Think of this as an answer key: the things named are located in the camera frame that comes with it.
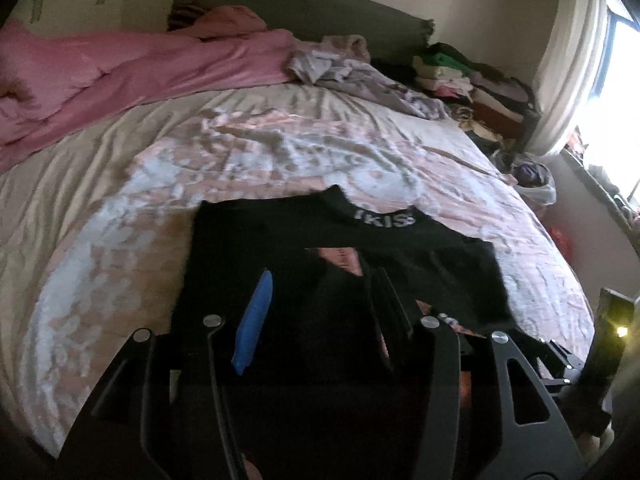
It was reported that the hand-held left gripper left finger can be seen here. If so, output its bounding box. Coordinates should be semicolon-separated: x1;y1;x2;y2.
57;269;274;480

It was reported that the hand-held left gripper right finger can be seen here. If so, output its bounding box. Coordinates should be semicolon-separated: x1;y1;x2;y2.
367;265;588;480

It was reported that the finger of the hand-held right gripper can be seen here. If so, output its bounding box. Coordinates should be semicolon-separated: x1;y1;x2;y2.
537;339;587;375

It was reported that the black garment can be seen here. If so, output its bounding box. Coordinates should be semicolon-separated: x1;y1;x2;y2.
170;185;518;480

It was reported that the plastic bag with dark clothes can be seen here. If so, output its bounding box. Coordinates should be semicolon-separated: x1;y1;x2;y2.
492;152;558;206

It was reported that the stack of folded clothes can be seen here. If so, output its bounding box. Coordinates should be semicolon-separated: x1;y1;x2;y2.
412;42;543;151

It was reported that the person's left hand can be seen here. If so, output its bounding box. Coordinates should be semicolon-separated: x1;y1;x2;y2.
240;452;264;480

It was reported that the red bag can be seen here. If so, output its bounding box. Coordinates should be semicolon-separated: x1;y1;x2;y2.
545;225;569;252

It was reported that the cluttered window sill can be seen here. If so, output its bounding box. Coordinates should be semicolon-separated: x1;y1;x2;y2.
560;132;640;248

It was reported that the pink and white patterned blanket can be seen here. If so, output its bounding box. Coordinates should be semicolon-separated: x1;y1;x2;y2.
30;105;596;461

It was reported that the crumpled lilac grey cloth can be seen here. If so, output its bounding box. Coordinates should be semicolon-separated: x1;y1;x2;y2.
285;35;451;121

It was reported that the beige bed sheet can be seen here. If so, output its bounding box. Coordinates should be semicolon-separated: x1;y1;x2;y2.
0;80;506;461

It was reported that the window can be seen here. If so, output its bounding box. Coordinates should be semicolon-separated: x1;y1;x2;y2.
575;5;640;211

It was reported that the pink duvet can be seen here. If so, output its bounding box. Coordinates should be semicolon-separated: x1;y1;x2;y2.
0;5;301;171

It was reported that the cream curtain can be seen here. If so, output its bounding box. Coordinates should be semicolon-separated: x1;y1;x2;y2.
530;0;608;157

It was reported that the grey-green headboard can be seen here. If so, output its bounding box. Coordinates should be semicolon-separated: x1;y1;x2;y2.
167;0;436;66

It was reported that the striped pillow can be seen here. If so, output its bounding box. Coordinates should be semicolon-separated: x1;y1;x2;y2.
167;4;203;32

